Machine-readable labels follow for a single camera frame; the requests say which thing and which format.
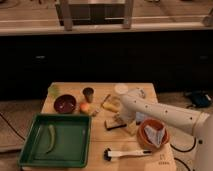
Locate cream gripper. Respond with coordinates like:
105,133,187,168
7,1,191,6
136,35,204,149
119,112,137,136

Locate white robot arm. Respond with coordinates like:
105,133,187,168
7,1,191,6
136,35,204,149
120,88,213,171

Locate green plastic tray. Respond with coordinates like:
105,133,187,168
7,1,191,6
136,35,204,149
19,114,91,168

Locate blue sponge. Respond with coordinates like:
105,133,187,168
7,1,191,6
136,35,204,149
136,112,148,123

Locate orange clay bowl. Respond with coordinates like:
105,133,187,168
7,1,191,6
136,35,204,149
137,119,169,151

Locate white plastic cup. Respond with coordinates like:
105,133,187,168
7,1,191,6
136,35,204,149
114,83,128,95

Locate blue grey cloth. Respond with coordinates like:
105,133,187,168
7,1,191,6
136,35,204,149
144,125,165,148

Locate red yellow apple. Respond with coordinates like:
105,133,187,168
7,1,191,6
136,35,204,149
79,102,91,114

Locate dark red bowl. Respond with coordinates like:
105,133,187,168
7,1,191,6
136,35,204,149
54,94,77,114

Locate black bag on floor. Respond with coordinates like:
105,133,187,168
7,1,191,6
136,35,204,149
186,91,212,108

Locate green chili pepper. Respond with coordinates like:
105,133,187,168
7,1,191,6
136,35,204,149
46,125,56,153

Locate light green lime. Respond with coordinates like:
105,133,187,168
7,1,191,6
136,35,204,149
48,85,59,98

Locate wooden chair legs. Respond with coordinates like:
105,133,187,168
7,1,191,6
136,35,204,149
55,0,134,31

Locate wooden handled knife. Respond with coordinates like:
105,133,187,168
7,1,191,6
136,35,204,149
92,94,111,117

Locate white handled dish brush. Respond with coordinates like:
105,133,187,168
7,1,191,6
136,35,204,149
103,148,152,161

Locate black power cable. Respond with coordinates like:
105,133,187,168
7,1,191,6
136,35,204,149
170,136,197,154

